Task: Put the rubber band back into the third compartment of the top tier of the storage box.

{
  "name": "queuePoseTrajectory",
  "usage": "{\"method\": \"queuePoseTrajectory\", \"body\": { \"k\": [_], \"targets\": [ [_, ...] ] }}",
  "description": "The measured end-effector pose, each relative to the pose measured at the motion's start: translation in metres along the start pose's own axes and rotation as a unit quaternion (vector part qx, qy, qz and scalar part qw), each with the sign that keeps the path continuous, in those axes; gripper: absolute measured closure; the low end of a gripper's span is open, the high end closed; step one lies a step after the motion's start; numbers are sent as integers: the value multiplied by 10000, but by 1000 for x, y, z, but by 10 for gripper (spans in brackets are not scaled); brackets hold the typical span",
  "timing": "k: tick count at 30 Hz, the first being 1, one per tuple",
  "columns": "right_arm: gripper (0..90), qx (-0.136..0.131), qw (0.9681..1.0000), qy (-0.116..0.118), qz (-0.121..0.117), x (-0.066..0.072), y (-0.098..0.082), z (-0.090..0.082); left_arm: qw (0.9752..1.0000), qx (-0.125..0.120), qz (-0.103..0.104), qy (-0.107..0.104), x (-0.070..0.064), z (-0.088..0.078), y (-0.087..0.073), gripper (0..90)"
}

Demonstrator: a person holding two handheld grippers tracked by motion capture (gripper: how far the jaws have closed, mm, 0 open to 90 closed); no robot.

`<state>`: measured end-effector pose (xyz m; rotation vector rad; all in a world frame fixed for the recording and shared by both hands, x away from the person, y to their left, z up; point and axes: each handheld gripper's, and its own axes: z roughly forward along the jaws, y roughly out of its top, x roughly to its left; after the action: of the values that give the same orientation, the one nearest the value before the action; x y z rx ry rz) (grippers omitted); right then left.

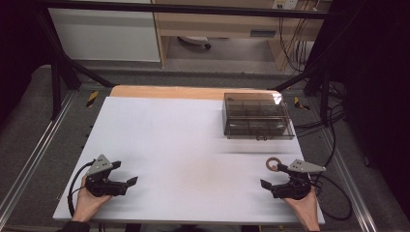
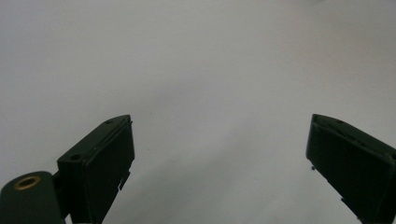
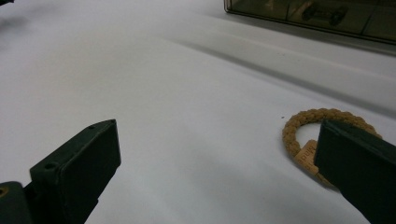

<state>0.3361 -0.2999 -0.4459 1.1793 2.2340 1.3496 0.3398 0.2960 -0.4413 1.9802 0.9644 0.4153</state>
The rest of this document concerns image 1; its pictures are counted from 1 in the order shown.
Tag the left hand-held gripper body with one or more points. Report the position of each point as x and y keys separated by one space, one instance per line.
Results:
x=100 y=185

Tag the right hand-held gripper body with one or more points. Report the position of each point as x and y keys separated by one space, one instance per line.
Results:
x=296 y=187

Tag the person's left hand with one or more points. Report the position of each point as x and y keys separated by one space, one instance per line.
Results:
x=88 y=203

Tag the person's right hand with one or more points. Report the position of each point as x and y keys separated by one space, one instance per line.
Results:
x=303 y=208

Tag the white table cover sheet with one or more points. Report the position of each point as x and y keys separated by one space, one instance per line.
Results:
x=180 y=154

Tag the clear smoky plastic drawer box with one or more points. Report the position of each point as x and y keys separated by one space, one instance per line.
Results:
x=256 y=117

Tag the yellow black tape marker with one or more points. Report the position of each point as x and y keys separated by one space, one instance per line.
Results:
x=300 y=103
x=92 y=99

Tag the dark curtain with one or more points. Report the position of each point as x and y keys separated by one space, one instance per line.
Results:
x=377 y=90
x=17 y=54

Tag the white cabinet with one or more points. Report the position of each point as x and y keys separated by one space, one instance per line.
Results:
x=106 y=35

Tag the white chair base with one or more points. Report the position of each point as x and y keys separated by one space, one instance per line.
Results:
x=195 y=40

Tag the light wooden desk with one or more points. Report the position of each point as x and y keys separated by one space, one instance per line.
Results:
x=222 y=25

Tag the aluminium floor rail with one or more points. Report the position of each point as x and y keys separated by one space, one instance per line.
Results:
x=349 y=180
x=35 y=151

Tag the black metal frame leg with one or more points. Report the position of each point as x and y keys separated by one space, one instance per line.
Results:
x=59 y=71
x=317 y=75

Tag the white wall socket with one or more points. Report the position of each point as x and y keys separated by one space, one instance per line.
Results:
x=285 y=4

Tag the black metal frame crossbar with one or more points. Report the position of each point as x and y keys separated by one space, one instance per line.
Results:
x=193 y=8

